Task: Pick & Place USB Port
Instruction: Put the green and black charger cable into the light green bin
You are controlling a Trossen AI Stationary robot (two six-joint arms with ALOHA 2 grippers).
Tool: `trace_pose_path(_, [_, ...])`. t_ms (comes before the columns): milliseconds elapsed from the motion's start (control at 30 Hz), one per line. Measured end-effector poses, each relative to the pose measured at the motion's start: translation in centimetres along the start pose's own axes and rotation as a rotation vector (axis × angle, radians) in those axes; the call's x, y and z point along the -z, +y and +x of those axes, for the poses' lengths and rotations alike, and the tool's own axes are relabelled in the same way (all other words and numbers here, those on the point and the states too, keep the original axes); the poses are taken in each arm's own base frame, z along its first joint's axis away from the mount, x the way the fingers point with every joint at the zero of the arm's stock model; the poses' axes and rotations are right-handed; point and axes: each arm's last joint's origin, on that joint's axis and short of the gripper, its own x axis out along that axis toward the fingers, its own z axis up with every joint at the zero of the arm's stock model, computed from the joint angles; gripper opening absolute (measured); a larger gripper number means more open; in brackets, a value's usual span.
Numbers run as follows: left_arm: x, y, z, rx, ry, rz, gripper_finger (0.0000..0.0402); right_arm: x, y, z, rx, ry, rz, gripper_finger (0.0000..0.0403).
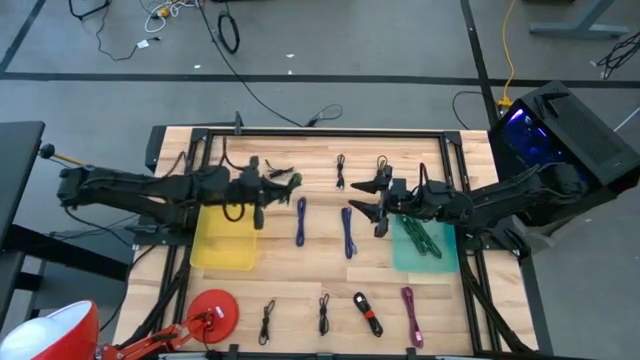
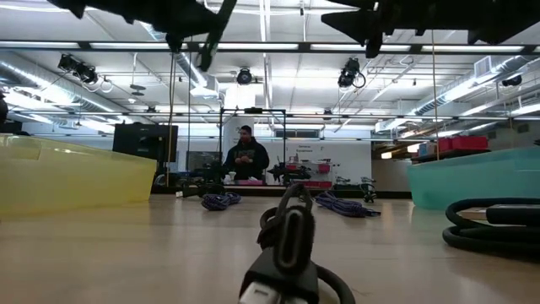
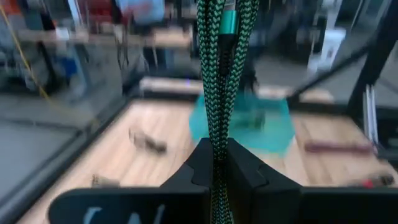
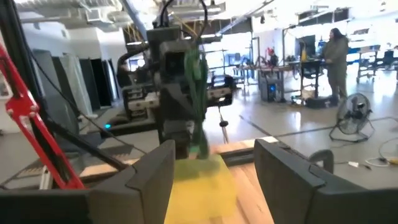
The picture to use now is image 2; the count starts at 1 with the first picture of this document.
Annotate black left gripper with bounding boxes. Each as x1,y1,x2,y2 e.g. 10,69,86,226
121,0,231,54

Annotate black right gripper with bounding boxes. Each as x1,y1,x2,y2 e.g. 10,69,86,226
320,0,469,59

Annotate purple braided cable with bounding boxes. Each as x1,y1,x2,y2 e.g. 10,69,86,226
200,192,243,212
314,190,382,219

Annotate thin black USB cable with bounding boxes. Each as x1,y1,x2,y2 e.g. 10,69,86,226
238,182,357,304

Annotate thick black cable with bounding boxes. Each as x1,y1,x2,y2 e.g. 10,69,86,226
441,198,540,259

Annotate black overhead light bar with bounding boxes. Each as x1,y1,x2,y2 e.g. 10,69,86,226
0,40,540,55

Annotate black monitor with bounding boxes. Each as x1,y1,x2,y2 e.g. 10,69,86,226
112,122,180,165

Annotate person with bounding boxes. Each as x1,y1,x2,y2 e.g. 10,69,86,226
222,124,271,182

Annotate red and black workbench equipment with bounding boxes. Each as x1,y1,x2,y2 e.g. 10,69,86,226
267,159,335,189

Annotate red storage bins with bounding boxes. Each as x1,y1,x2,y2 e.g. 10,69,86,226
437,135,490,154

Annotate black floor stand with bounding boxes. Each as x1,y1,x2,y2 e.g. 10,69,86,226
359,176,379,204

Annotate teal plastic bin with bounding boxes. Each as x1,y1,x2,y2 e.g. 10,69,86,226
407,146,540,211

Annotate yellow plastic bin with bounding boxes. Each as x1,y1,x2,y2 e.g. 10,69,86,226
0,133,158,217

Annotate yellow hanging cord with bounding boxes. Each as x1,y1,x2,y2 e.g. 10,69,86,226
166,52,176,187

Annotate thin hanging cord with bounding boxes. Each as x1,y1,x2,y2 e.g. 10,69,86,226
429,29,440,162

